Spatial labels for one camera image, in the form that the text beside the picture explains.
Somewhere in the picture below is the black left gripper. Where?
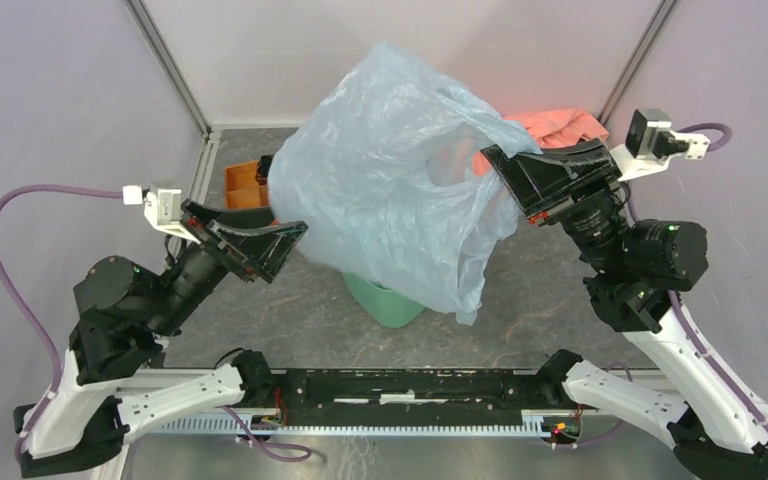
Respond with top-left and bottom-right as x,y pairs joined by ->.
150,197 -> 313,335

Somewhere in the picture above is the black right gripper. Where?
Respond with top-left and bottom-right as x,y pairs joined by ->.
483,135 -> 626,272

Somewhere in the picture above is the translucent blue trash bag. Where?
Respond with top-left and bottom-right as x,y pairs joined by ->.
268,43 -> 539,325

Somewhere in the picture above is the green plastic trash bin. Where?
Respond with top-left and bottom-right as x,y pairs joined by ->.
343,273 -> 426,329

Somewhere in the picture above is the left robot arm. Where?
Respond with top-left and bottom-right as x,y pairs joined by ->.
14,193 -> 308,478

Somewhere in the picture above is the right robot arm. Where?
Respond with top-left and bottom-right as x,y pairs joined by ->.
482,140 -> 768,479

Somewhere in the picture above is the black trash bag roll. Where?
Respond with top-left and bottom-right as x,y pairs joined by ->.
255,155 -> 274,186

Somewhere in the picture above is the orange compartment tray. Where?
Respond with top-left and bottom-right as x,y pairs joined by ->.
224,160 -> 269,210

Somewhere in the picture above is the pink cloth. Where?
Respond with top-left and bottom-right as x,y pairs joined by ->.
501,108 -> 609,153

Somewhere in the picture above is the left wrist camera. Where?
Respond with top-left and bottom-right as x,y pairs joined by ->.
143,185 -> 199,244

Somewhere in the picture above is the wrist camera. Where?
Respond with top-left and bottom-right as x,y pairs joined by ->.
143,185 -> 199,244
610,109 -> 711,182

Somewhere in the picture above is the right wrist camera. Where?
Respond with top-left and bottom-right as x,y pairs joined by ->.
610,109 -> 711,182

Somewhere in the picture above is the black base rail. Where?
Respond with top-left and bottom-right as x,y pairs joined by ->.
235,368 -> 576,427

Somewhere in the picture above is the white toothed cable strip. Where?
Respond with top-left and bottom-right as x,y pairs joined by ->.
152,410 -> 548,437

